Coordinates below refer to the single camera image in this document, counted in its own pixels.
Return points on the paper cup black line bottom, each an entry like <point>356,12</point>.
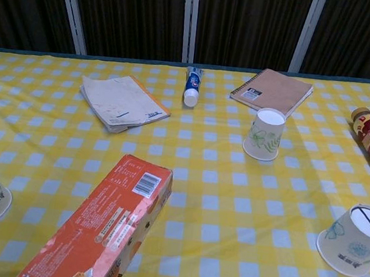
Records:
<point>350,244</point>

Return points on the paper cup green flower print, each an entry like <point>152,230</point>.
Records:
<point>263,137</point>

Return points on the blue white toothpaste tube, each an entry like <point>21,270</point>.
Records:
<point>192,84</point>

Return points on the yellow white checkered tablecloth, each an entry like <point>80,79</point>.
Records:
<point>219,189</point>

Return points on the worn white booklet orange edge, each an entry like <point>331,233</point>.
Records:
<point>122,101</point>

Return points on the brown spiral notebook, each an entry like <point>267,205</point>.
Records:
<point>274,90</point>

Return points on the orange cardboard box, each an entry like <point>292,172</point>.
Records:
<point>105,223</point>

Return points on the grey partition post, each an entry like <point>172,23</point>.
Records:
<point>305,32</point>
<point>190,18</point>
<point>72,8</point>

